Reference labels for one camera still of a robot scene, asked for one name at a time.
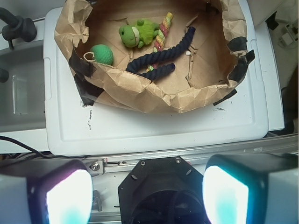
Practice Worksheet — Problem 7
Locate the multicolour braided rope toy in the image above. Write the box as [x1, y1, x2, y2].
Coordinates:
[146, 13, 175, 72]

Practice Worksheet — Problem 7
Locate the green textured rubber ball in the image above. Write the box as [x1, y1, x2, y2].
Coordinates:
[90, 44, 114, 65]

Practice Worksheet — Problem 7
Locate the clear plastic storage bin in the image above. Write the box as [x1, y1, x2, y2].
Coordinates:
[0, 41, 46, 133]

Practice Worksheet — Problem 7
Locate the white power adapter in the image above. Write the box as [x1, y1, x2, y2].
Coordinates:
[278, 24, 299, 49]

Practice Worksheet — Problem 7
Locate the black cable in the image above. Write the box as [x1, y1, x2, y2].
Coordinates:
[0, 136, 59, 159]

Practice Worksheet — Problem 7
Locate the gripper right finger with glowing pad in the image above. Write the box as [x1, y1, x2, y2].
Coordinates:
[202, 154, 299, 224]

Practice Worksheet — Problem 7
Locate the white plastic bin lid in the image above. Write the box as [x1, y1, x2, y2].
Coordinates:
[44, 0, 269, 156]

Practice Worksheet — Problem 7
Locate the black octagonal mount plate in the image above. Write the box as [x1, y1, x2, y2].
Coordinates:
[118, 156, 209, 224]

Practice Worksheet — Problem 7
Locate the crumpled brown paper bag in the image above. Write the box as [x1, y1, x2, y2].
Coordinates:
[54, 0, 255, 113]

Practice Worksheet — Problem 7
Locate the black clamp knob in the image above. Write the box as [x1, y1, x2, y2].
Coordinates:
[0, 7, 37, 50]

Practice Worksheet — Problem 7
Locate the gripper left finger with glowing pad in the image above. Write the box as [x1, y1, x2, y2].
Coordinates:
[0, 159, 93, 224]

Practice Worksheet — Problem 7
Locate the green plush frog toy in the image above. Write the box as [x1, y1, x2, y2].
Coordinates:
[119, 19, 160, 49]

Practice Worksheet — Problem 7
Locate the dark blue rope toy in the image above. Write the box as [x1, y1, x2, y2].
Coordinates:
[126, 27, 196, 81]

